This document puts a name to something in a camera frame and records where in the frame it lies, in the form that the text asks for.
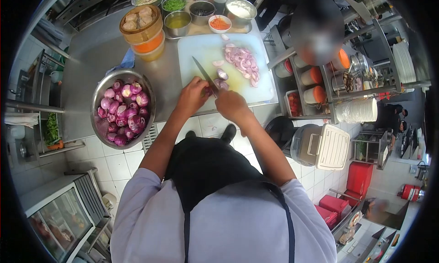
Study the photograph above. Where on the person's right hand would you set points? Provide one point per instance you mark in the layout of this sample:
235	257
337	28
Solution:
232	105

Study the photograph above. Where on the person's left hand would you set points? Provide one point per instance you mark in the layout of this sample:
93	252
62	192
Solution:
192	97

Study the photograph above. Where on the person's right fingers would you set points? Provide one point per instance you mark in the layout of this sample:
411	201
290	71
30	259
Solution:
222	98

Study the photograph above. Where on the person's left fingers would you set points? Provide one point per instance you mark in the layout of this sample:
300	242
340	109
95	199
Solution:
203	88

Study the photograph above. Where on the red onion being sliced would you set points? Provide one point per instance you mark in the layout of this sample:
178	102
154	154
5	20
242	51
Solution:
210	90

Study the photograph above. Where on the kitchen knife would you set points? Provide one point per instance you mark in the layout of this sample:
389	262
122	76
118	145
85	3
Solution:
205	77

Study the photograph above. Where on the white cutting board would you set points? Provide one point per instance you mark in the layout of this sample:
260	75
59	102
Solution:
219	64

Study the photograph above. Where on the person's legs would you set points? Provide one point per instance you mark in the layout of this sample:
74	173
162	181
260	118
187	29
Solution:
219	133

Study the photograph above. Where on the pile of sliced red onion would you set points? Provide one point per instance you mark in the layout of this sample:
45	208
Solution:
242	61

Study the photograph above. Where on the black bin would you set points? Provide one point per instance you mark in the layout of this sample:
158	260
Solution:
279	131

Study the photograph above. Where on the white bowl of shredded carrot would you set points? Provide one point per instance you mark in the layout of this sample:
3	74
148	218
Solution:
220	24

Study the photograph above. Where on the orange lidded plastic tub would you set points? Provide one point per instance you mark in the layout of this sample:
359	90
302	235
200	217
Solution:
149	49

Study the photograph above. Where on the steel bowl of yellow liquid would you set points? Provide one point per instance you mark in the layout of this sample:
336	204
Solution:
177	23

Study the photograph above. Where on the steel bowl of dark sauce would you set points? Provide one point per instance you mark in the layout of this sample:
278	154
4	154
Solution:
202	12

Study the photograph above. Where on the steel bowl of peeled onions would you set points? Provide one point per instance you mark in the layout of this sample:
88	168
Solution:
123	109

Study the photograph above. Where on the blue cloth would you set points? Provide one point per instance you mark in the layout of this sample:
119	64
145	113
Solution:
124	62

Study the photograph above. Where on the steel bowl of white paste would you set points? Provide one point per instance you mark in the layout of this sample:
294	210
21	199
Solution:
240	10

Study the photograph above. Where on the steel bowl of green beans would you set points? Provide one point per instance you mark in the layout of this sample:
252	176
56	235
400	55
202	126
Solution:
174	4

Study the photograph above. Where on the bamboo steamer with dumplings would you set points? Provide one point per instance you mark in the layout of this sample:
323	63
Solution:
140	23

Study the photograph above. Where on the steel rack with containers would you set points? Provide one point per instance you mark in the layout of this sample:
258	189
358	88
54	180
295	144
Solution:
329	74

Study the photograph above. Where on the person's body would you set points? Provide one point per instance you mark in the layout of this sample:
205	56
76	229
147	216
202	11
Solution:
219	215

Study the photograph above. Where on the red plastic crates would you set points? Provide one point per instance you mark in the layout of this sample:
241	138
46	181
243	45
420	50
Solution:
343	194

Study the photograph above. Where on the steel shelf with greens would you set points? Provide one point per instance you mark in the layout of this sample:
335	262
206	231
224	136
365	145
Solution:
41	105

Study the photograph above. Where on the stack of large white plates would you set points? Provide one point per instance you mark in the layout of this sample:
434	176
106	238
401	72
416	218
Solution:
404	62

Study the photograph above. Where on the glass door fridge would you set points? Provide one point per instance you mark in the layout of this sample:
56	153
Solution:
65	215

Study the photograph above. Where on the red fire extinguisher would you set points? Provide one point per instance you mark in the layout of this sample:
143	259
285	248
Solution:
411	193

